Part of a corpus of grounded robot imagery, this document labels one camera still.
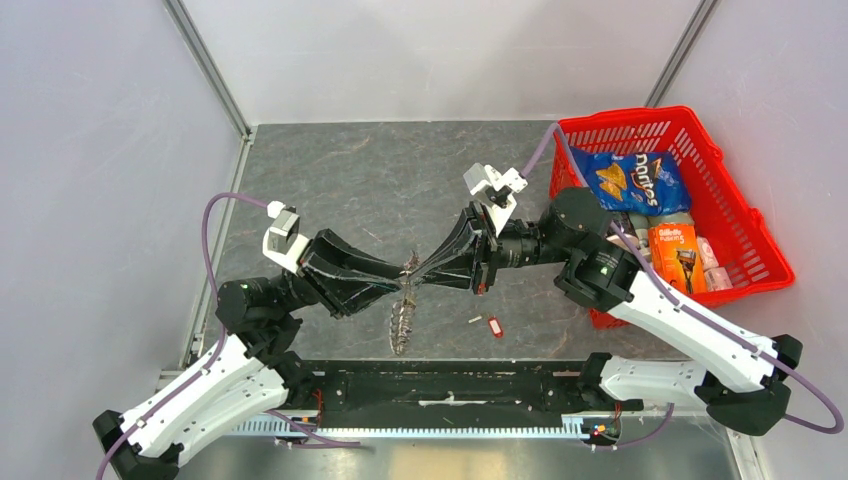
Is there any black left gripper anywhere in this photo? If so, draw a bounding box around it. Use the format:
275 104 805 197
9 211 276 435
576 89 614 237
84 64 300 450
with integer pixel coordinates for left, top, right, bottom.
274 226 410 317

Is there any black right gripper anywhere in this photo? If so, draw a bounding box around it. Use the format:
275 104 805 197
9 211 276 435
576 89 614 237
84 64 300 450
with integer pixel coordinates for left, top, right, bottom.
408 199 574 294

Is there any steel disc with keyrings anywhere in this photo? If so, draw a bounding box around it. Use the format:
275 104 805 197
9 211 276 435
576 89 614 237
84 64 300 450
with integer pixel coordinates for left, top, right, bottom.
389 250 420 357

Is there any red key tag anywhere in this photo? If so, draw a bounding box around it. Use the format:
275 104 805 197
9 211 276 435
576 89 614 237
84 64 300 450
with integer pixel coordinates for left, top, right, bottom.
487 316 504 338

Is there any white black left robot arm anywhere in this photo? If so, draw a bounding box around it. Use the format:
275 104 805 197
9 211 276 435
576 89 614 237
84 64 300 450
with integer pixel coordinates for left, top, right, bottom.
93 227 407 479

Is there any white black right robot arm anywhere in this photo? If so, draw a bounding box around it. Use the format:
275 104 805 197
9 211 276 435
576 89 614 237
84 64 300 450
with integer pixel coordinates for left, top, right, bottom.
410 187 803 436

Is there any blue Doritos chip bag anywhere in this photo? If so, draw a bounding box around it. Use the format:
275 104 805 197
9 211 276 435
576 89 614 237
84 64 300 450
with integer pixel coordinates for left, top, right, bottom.
570 147 692 217

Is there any orange Gillette razor box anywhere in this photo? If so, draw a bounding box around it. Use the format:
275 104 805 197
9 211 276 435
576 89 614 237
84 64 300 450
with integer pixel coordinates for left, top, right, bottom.
648 223 708 296

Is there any pink white small packet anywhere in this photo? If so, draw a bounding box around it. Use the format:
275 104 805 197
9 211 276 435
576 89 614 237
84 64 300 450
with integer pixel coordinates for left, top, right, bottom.
696 236 733 292

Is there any red plastic basket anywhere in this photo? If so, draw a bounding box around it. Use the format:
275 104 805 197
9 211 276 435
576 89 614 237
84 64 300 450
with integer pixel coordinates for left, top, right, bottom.
559 106 795 309

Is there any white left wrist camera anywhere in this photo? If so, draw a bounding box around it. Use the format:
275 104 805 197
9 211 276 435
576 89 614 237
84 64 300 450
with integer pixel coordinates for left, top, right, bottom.
262 201 311 274

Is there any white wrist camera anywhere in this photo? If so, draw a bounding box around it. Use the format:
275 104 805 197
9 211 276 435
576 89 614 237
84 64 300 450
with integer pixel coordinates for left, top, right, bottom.
463 163 528 237
262 201 311 274

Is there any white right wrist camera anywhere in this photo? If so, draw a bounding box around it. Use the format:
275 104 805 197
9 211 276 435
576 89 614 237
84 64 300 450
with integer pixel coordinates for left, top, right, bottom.
463 163 528 237

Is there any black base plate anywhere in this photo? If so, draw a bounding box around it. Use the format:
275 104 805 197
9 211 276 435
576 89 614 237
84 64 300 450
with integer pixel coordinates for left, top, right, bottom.
282 359 643 429

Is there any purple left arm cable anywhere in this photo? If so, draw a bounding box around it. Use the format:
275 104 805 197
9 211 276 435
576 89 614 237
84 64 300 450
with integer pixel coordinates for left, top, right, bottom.
94 192 363 480

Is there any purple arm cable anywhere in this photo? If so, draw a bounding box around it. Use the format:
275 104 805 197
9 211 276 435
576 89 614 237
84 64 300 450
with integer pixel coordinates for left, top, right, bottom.
94 192 363 480
520 123 846 452

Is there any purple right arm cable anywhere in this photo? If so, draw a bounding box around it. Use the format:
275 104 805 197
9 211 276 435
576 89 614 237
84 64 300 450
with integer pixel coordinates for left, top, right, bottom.
520 123 846 452

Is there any slotted cable duct rail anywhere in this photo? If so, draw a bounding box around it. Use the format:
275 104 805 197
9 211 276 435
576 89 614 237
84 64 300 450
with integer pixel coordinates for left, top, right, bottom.
228 415 590 441

